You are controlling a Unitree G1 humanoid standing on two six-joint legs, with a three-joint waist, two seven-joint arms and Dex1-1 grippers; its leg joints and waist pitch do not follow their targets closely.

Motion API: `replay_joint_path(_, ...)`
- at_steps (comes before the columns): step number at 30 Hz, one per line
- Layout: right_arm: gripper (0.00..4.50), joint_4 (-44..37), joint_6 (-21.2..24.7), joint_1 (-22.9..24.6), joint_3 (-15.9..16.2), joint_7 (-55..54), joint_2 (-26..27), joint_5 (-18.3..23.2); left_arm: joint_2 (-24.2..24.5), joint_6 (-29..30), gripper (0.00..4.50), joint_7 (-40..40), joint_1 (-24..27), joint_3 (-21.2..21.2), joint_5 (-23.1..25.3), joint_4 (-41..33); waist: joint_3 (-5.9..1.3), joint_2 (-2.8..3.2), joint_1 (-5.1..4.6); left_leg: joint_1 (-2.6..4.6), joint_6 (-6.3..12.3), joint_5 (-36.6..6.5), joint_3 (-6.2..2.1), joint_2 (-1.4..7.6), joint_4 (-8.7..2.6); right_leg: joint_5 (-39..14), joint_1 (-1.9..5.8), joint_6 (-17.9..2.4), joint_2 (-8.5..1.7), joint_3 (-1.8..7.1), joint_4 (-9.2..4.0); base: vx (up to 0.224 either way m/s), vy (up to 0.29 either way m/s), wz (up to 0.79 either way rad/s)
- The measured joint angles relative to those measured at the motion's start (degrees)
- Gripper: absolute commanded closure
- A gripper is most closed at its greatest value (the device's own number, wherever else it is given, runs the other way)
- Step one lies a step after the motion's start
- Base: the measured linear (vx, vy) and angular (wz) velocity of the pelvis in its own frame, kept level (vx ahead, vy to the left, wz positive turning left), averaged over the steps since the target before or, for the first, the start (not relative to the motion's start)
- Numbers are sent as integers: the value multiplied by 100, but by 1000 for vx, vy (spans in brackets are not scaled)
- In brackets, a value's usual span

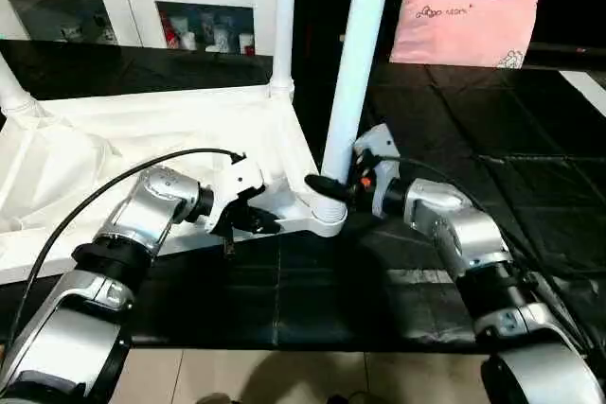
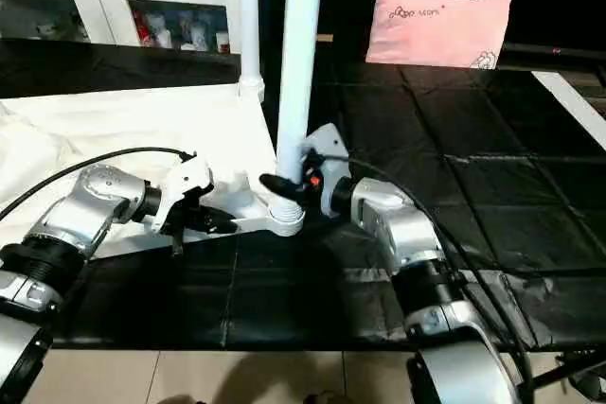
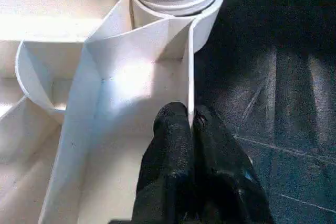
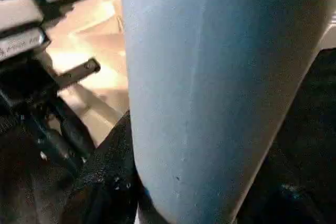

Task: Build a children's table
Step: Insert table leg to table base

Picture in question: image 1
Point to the white plastic table top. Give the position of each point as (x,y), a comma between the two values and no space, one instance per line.
(95,158)

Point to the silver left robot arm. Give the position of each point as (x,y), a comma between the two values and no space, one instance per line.
(142,224)

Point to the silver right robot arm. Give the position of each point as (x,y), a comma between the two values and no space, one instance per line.
(464,234)

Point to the pink pillow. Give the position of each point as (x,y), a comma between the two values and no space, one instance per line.
(464,27)

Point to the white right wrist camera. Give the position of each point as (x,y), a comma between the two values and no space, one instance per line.
(377,144)

